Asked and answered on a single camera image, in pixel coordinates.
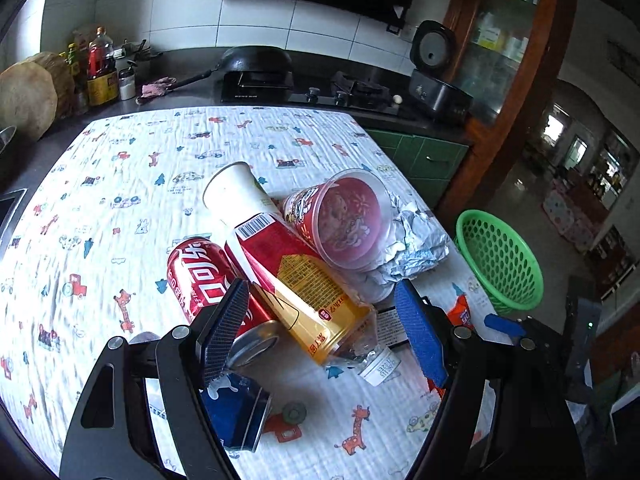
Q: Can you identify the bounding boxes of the black rice cooker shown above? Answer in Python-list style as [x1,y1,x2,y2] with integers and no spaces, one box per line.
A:
[407,20,473,121]

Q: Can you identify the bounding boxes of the green kitchen cabinet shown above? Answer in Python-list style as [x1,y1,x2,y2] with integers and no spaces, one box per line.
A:
[367,127,473,211]

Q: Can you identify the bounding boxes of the black wok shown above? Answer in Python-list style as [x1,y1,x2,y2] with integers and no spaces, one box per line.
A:
[172,45,295,92]

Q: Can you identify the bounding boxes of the round wooden cutting board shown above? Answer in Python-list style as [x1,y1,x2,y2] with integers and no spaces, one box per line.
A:
[0,51,76,141]

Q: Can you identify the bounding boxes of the cooking oil bottle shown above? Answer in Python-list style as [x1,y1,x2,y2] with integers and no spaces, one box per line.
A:
[86,27,120,107]

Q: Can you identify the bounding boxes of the printed white tablecloth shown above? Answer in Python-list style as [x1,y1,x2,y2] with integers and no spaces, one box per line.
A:
[0,106,501,480]

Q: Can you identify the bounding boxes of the red clear plastic cup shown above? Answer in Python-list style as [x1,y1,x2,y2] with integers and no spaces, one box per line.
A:
[281,169,396,270]

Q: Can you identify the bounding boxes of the small orange packet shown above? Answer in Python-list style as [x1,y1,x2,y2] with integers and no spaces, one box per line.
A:
[446,294,476,331]

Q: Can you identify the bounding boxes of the small white jar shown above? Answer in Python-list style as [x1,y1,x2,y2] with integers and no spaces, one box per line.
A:
[117,67,137,102]

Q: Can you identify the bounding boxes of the red soda can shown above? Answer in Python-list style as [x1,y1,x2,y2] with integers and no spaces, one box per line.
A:
[166,236,282,368]

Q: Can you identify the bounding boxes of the black flat packet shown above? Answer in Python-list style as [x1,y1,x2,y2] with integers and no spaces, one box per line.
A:
[375,310,413,350]

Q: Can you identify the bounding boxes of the wooden glass door cabinet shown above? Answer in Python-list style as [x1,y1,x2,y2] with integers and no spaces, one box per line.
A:
[435,0,578,211]

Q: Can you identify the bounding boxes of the crumpled aluminium foil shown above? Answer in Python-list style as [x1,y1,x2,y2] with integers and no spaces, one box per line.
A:
[372,195,451,287]

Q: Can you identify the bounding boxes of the black gas stove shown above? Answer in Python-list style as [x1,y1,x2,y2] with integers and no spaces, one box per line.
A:
[220,71,416,121]

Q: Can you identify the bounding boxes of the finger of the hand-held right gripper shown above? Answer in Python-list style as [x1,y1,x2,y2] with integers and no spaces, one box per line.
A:
[484,313,538,341]

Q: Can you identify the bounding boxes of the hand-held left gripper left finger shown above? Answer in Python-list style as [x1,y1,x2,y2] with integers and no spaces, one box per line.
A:
[60,278,251,480]

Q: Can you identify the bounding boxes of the small round metal cap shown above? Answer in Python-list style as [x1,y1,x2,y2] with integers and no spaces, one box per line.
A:
[281,401,307,426]

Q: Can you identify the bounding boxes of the blue and white can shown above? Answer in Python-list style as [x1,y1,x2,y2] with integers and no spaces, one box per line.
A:
[200,372,273,453]

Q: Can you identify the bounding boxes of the pink cloth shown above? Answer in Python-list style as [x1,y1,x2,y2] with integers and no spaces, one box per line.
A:
[136,76,178,106]

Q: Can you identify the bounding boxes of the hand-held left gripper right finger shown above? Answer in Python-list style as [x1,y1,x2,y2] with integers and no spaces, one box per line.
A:
[394,279,587,480]

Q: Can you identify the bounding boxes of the green plastic basket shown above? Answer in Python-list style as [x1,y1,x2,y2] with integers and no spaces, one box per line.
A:
[455,209,545,317]

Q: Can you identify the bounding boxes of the colourful dotted play fence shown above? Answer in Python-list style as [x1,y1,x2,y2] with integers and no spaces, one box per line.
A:
[542,180,596,253]

